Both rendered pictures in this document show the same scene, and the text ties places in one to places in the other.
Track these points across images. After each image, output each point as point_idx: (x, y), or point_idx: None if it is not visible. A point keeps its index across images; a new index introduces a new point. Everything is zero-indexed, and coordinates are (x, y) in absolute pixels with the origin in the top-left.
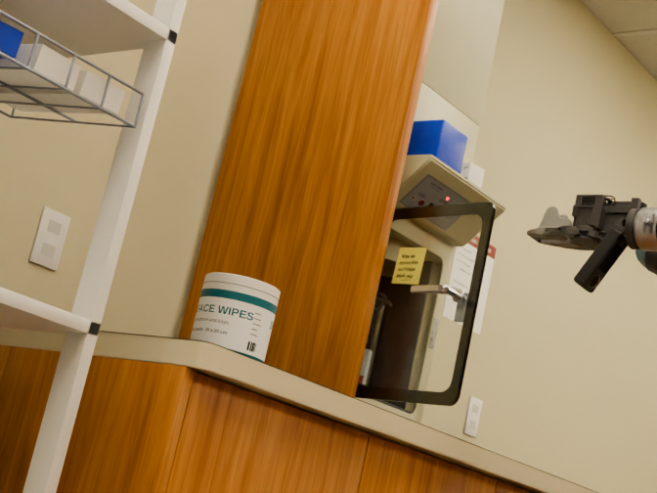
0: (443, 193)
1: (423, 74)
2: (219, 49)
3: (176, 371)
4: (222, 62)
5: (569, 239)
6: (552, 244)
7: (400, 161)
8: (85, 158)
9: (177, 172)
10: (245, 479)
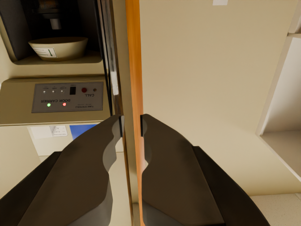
0: (73, 105)
1: None
2: (153, 104)
3: None
4: (150, 101)
5: (108, 209)
6: (102, 138)
7: (138, 104)
8: (208, 34)
9: (158, 49)
10: None
